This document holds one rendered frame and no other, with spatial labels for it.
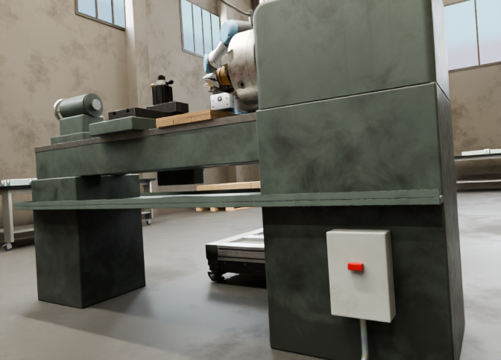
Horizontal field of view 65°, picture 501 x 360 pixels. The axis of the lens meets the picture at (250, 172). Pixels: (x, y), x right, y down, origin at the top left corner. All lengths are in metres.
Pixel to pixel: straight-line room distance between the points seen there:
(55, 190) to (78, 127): 0.37
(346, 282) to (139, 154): 1.10
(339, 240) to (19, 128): 5.25
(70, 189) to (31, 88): 4.10
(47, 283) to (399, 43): 2.10
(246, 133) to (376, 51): 0.55
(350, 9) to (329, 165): 0.50
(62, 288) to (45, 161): 0.70
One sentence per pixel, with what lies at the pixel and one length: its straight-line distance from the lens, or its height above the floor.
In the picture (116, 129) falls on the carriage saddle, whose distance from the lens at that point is 1.92.
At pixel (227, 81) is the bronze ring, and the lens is 1.78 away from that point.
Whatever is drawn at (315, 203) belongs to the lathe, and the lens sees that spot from 1.26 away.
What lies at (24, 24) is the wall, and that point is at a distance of 6.47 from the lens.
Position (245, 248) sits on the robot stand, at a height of 0.22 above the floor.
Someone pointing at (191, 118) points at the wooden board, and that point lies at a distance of 1.68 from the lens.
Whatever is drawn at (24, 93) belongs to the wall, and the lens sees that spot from 6.18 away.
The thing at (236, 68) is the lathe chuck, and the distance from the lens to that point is 1.60.
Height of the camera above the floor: 0.63
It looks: level
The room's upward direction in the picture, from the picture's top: 4 degrees counter-clockwise
